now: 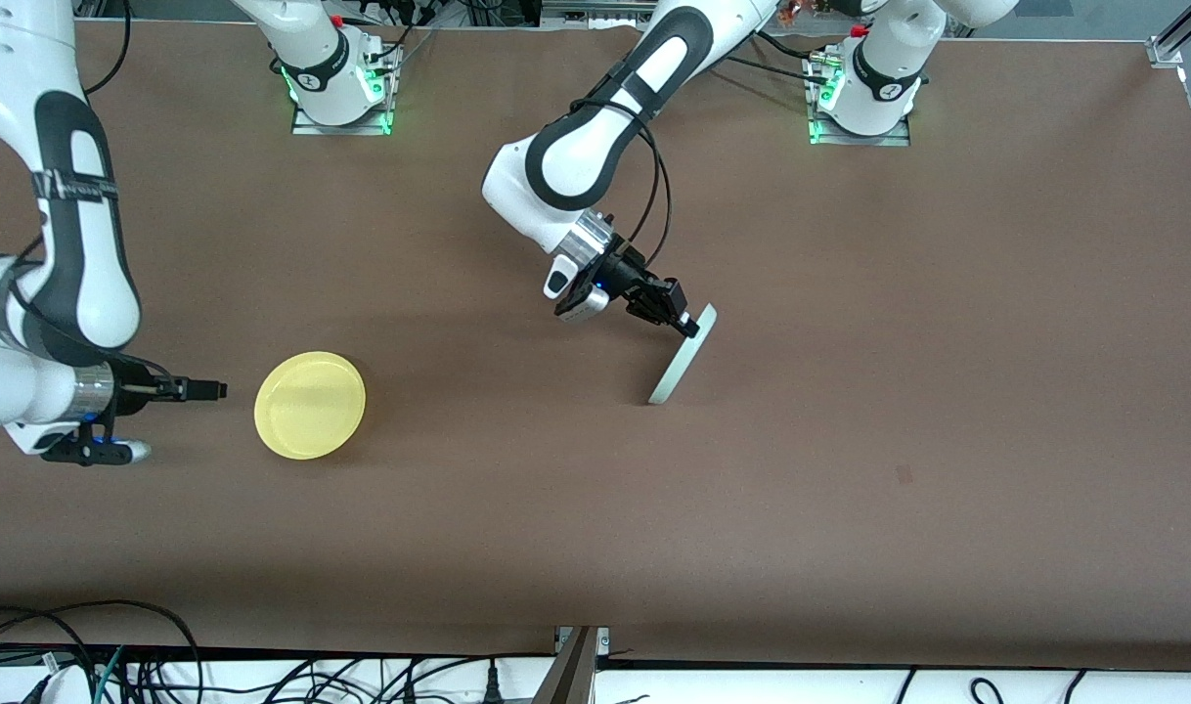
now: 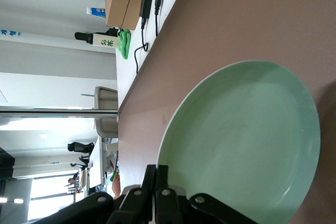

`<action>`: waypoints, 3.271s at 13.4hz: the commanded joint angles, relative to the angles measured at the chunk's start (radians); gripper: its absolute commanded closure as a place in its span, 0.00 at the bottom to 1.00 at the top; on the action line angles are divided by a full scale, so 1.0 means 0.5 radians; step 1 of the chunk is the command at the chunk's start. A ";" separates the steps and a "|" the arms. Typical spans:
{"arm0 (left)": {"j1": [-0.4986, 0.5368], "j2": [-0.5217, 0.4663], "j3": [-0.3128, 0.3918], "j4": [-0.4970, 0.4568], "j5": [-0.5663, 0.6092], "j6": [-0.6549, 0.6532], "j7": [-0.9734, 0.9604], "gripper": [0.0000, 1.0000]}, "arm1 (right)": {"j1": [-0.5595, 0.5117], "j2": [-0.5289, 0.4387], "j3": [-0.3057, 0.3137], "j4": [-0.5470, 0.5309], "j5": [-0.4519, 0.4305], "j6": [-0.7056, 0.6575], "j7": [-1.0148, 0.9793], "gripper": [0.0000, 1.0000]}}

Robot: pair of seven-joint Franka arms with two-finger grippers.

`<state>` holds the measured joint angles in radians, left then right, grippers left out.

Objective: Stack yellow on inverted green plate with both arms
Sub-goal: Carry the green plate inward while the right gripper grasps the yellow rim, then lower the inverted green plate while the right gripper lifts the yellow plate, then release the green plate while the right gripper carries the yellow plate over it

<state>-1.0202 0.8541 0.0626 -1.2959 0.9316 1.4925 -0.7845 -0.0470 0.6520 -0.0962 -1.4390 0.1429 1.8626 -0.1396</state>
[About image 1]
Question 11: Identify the pale green round plate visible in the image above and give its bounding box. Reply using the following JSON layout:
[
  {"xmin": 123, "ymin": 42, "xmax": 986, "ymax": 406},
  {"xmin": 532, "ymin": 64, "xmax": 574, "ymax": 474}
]
[{"xmin": 647, "ymin": 303, "xmax": 719, "ymax": 407}]

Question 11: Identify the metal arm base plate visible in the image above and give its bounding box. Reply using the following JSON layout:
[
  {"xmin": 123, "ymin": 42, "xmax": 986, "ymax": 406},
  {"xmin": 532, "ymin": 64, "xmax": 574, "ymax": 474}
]
[
  {"xmin": 806, "ymin": 49, "xmax": 914, "ymax": 149},
  {"xmin": 291, "ymin": 44, "xmax": 402, "ymax": 137}
]

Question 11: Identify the green cable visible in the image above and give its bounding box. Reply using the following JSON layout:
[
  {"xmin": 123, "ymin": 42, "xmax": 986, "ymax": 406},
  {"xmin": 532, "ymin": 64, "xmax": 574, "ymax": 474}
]
[{"xmin": 92, "ymin": 645, "xmax": 127, "ymax": 704}]

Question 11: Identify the brown table cover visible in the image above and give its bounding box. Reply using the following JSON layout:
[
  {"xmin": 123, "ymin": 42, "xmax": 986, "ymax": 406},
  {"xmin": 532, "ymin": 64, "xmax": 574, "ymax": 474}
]
[{"xmin": 0, "ymin": 20, "xmax": 1191, "ymax": 672}]

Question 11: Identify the black looping cable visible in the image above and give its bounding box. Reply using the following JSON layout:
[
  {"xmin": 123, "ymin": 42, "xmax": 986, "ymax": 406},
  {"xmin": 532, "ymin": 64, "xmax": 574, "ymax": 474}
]
[{"xmin": 0, "ymin": 599, "xmax": 203, "ymax": 704}]

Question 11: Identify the aluminium profile bracket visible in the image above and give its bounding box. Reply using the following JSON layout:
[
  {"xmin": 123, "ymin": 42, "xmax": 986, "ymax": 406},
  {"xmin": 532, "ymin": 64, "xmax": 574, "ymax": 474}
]
[{"xmin": 529, "ymin": 626, "xmax": 611, "ymax": 704}]

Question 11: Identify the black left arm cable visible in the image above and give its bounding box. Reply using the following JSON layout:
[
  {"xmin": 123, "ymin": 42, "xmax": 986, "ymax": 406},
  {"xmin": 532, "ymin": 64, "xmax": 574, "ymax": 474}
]
[{"xmin": 569, "ymin": 93, "xmax": 674, "ymax": 273}]

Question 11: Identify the yellow round plate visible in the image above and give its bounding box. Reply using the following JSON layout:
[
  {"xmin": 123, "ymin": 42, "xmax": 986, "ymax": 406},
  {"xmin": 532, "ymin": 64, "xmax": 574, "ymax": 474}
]
[{"xmin": 254, "ymin": 351, "xmax": 368, "ymax": 461}]

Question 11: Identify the long black base cable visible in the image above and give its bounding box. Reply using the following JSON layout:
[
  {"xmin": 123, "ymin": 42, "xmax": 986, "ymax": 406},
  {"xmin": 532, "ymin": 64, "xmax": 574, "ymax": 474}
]
[{"xmin": 723, "ymin": 49, "xmax": 836, "ymax": 87}]

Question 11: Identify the short black base cable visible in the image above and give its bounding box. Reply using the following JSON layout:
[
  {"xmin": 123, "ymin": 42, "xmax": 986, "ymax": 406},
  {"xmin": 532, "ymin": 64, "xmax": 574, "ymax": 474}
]
[{"xmin": 752, "ymin": 27, "xmax": 833, "ymax": 62}]

